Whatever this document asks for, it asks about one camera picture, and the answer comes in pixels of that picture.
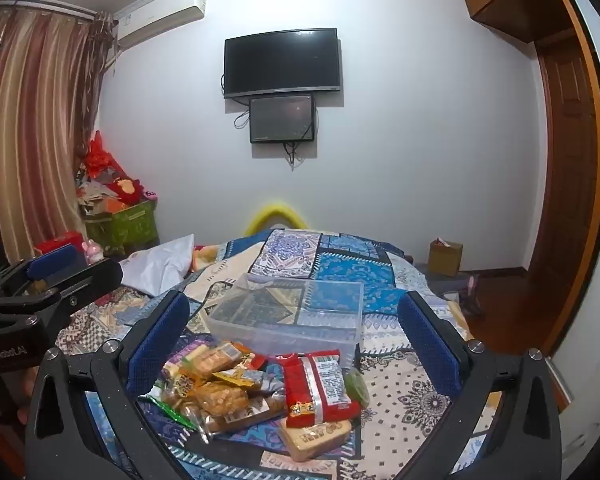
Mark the dark shoes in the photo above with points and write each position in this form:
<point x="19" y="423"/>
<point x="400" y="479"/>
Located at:
<point x="469" y="297"/>

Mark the person's left hand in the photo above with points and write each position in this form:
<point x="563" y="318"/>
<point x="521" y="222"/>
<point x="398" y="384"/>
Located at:
<point x="29" y="395"/>

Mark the orange cracker packet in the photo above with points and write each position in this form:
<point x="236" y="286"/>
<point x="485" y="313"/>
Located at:
<point x="217" y="357"/>
<point x="220" y="397"/>

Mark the cardboard box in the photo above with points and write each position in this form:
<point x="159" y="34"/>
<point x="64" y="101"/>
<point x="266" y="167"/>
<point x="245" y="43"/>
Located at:
<point x="445" y="258"/>

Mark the clear plastic storage container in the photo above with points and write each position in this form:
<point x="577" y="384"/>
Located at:
<point x="280" y="320"/>

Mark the yellow brown snack packet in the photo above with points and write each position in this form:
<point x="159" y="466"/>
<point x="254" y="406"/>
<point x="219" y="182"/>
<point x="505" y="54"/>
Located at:
<point x="237" y="377"/>

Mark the striped curtain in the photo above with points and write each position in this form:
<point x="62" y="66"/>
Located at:
<point x="30" y="125"/>

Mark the clear cake packet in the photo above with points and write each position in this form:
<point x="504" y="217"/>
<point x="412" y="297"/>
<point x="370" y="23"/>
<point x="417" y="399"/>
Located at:
<point x="255" y="410"/>

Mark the pink toy figure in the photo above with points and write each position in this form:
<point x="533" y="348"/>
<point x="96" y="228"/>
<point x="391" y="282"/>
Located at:
<point x="92" y="251"/>

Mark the red box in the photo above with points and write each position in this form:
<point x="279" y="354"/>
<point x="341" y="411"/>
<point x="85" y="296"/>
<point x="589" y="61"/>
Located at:
<point x="57" y="242"/>

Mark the red snack packet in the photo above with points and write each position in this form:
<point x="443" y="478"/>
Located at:
<point x="315" y="385"/>

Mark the small black wall monitor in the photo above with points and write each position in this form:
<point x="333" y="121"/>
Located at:
<point x="282" y="119"/>

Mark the large black wall television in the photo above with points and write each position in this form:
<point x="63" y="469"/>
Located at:
<point x="280" y="62"/>

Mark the yellow padded arch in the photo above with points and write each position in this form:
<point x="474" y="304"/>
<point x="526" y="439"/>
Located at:
<point x="275" y="208"/>

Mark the wooden door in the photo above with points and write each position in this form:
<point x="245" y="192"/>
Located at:
<point x="570" y="185"/>

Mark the green edged clear snack packet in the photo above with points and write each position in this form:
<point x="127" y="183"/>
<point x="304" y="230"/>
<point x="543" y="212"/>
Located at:
<point x="165" y="405"/>

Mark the green storage box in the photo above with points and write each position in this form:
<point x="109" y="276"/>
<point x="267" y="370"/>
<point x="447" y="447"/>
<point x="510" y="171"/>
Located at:
<point x="125" y="227"/>

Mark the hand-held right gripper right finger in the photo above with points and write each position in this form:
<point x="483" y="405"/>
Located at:
<point x="430" y="345"/>

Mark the white air conditioner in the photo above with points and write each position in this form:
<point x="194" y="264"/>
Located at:
<point x="165" y="15"/>

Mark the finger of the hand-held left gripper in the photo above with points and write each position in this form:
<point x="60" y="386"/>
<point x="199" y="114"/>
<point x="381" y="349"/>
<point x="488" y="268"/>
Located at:
<point x="85" y="282"/>
<point x="55" y="261"/>

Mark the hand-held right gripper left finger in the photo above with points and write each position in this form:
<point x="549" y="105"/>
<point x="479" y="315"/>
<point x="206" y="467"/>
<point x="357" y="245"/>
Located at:
<point x="157" y="340"/>

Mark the pale yellow snack packet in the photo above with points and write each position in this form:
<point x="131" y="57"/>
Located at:
<point x="182" y="357"/>

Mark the patchwork printed blanket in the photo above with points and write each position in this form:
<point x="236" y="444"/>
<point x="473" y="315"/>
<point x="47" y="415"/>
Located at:
<point x="340" y="270"/>

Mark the white pillow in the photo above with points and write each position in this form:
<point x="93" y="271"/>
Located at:
<point x="160" y="265"/>

